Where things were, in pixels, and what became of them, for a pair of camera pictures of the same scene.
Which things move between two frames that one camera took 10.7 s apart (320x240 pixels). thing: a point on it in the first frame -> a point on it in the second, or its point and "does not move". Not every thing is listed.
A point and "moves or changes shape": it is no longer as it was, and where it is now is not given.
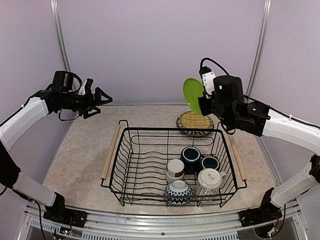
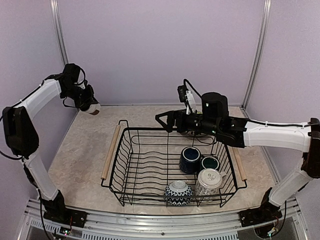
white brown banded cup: x=175 y=170 moves or changes shape
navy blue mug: x=192 y=159 does not move
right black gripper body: x=205 y=109 -> x=183 y=126
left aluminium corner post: x=58 y=24 does not move
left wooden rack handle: x=110 y=153 does not move
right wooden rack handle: x=233 y=145 does not move
